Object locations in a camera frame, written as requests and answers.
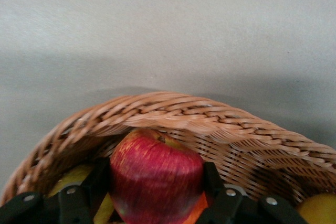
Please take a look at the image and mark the orange tangerine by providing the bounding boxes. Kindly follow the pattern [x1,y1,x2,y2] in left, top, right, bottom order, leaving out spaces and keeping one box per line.
[183,191,211,224]

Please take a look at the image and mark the olive yellow kiwi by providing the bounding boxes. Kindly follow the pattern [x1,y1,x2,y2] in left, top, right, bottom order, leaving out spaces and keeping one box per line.
[48,165,115,224]

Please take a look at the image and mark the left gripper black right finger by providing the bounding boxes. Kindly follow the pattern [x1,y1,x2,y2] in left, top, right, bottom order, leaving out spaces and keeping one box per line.
[195,161,260,224]

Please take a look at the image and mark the yellow banana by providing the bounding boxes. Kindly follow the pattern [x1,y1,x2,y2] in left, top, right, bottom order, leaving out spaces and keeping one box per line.
[296,192,336,224]

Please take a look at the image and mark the brown wicker basket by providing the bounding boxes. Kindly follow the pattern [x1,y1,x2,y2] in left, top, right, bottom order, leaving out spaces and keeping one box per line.
[0,91,336,209]

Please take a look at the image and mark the red apple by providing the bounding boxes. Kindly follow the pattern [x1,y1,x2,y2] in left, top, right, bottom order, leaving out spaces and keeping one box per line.
[109,128,207,224]

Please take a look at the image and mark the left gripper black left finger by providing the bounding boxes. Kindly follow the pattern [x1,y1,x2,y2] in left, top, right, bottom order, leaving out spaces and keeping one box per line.
[43,157,111,224]

